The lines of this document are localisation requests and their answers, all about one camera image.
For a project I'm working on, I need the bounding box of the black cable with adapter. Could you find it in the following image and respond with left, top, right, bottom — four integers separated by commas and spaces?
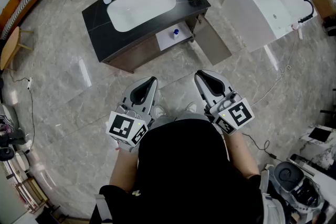
241, 133, 278, 161

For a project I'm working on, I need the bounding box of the grey right shoulder strap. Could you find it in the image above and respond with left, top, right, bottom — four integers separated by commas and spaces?
259, 170, 287, 224

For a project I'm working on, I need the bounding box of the striped cushion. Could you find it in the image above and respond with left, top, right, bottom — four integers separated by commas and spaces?
1, 0, 34, 40

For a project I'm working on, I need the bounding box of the grey left shoulder strap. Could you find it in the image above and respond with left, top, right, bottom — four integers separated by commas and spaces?
94, 194, 112, 224

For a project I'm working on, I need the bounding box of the grey shoulder strap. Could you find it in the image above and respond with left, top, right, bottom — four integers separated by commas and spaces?
259, 170, 287, 224
94, 194, 112, 224

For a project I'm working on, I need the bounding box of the round wooden table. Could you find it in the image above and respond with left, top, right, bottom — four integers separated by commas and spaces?
0, 26, 35, 72

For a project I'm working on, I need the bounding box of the person's right forearm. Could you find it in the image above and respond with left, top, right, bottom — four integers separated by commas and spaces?
224, 130, 261, 179

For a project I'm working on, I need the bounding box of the black-topped sink vanity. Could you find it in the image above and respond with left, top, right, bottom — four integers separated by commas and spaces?
81, 0, 212, 74

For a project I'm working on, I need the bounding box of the black bathtub faucet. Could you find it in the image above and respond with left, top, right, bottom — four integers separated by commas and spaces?
298, 0, 315, 24

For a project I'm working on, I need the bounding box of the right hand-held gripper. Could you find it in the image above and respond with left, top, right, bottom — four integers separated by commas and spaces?
194, 69, 256, 136

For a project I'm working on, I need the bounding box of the white floor cable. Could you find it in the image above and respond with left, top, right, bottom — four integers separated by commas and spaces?
250, 41, 298, 109

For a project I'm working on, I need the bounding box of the person's shoe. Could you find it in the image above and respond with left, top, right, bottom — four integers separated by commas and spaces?
153, 104, 166, 119
185, 102, 198, 114

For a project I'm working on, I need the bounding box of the person's black shirt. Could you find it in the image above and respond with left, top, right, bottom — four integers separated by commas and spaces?
90, 119, 266, 224

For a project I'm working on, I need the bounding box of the person's left shoe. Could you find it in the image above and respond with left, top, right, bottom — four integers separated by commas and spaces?
153, 104, 166, 119

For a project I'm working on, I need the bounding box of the marble-pattern box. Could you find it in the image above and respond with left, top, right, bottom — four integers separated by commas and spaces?
299, 124, 336, 174

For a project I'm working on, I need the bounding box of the cardboard box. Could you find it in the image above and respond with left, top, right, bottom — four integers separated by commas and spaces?
311, 0, 336, 20

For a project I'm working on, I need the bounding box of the white drawer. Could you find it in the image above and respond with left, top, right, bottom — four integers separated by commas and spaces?
155, 22, 195, 52

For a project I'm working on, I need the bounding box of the thin black floor cable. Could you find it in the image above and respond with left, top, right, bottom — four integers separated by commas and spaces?
9, 70, 36, 153

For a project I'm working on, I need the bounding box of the grey round appliance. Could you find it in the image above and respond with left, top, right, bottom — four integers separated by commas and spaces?
272, 161, 322, 211

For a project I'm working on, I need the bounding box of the person's left forearm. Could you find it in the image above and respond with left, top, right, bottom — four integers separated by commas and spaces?
109, 148, 140, 193

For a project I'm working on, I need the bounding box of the person's right shoe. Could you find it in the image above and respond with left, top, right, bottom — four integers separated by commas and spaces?
185, 102, 198, 114

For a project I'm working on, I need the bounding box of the white bathtub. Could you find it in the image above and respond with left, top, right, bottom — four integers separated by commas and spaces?
222, 0, 318, 54

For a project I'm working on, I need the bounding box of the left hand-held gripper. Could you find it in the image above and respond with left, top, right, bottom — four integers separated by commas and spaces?
106, 76, 160, 153

